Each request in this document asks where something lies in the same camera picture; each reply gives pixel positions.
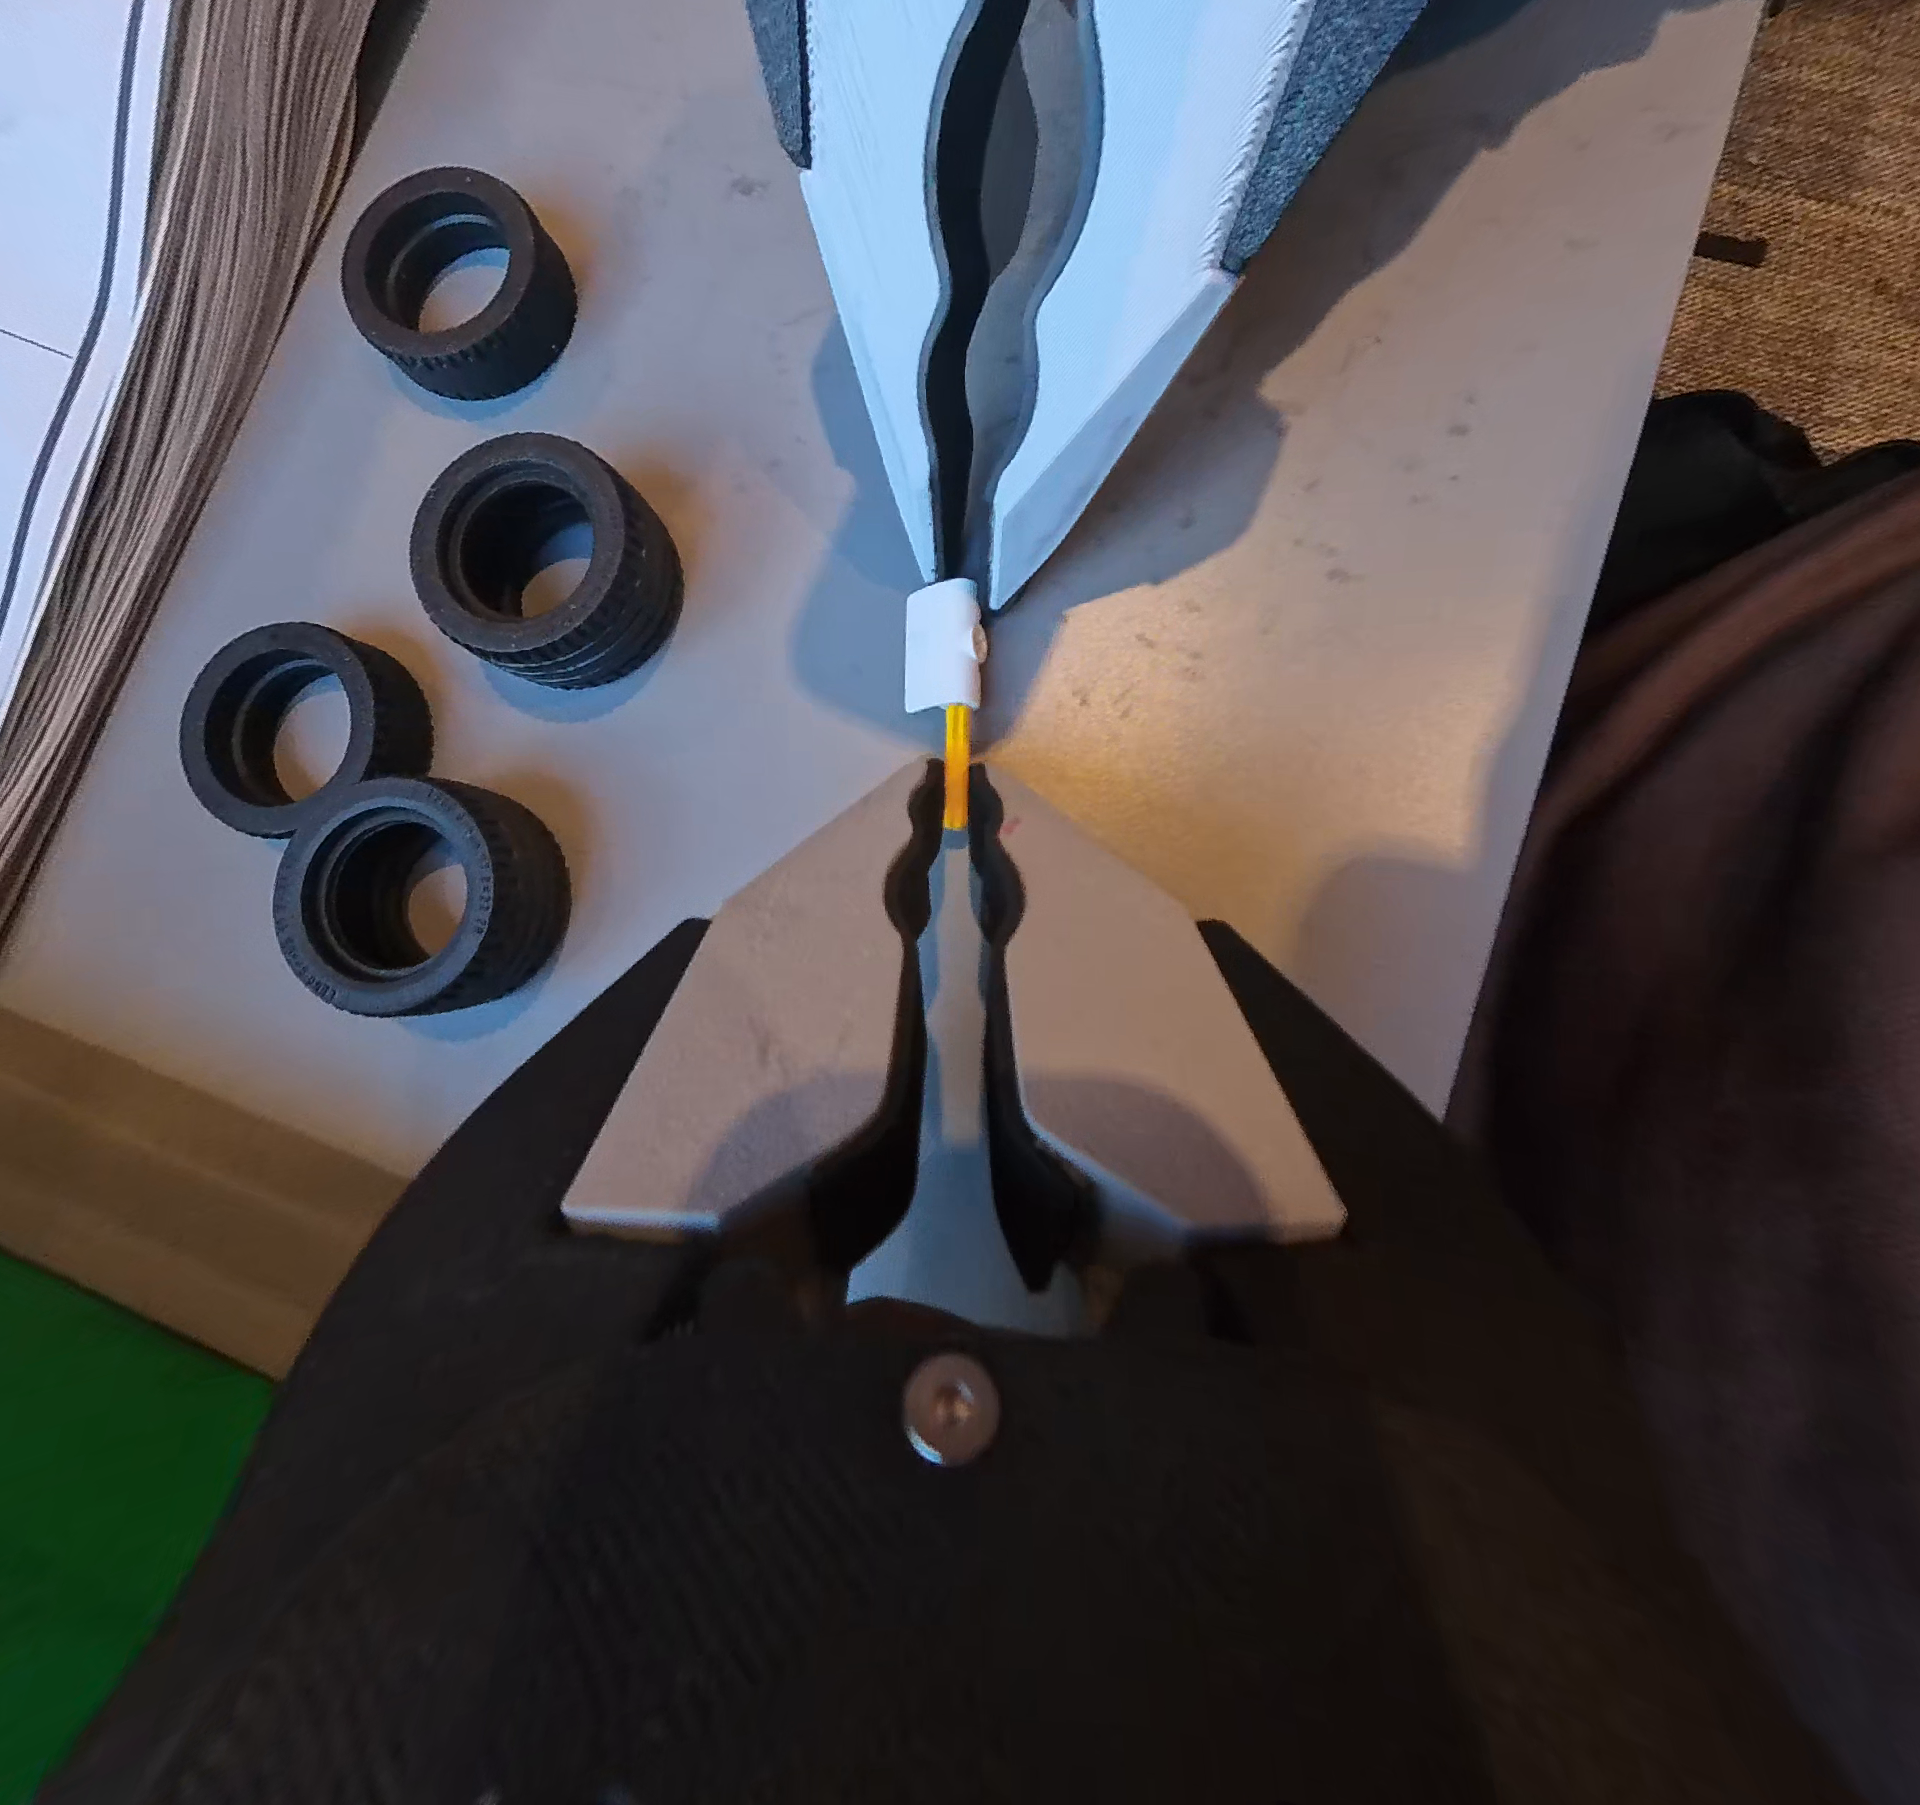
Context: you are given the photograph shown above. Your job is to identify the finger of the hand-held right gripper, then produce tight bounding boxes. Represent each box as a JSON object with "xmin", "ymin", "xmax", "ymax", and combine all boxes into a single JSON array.
[
  {"xmin": 972, "ymin": 0, "xmax": 1362, "ymax": 614},
  {"xmin": 798, "ymin": 0, "xmax": 1040, "ymax": 598}
]

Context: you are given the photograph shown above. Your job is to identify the black toy tyre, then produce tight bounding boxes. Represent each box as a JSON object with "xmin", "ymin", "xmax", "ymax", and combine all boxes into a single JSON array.
[
  {"xmin": 273, "ymin": 776, "xmax": 576, "ymax": 1018},
  {"xmin": 409, "ymin": 432, "xmax": 688, "ymax": 696},
  {"xmin": 180, "ymin": 622, "xmax": 438, "ymax": 842},
  {"xmin": 340, "ymin": 165, "xmax": 580, "ymax": 405}
]

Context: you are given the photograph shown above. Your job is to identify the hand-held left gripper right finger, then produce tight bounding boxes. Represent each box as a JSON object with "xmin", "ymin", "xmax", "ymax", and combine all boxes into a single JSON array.
[{"xmin": 966, "ymin": 763, "xmax": 1349, "ymax": 1289}]

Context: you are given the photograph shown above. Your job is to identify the white instruction booklet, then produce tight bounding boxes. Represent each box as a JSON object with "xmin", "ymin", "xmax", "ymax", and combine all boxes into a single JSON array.
[{"xmin": 0, "ymin": 0, "xmax": 445, "ymax": 936}]

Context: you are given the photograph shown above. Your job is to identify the grey desk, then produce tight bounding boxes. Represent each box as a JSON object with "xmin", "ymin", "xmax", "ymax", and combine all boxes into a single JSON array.
[{"xmin": 0, "ymin": 0, "xmax": 1803, "ymax": 1373}]

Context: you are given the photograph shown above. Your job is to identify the green box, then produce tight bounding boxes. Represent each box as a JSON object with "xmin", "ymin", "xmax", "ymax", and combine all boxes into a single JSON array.
[{"xmin": 0, "ymin": 1242, "xmax": 280, "ymax": 1805}]

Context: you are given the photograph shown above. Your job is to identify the white brick connector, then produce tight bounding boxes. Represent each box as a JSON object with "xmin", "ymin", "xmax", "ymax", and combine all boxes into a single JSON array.
[{"xmin": 904, "ymin": 579, "xmax": 989, "ymax": 714}]

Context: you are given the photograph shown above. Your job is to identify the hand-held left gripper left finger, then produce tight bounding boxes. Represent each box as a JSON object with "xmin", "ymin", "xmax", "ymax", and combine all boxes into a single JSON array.
[{"xmin": 563, "ymin": 759, "xmax": 949, "ymax": 1266}]

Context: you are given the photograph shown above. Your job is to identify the person's black pants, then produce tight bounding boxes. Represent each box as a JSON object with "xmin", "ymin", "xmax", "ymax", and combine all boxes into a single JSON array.
[{"xmin": 1590, "ymin": 392, "xmax": 1920, "ymax": 637}]

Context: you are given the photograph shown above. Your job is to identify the person's brown shirt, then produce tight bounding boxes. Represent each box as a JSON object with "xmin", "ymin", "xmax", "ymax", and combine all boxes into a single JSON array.
[{"xmin": 1454, "ymin": 470, "xmax": 1920, "ymax": 1805}]

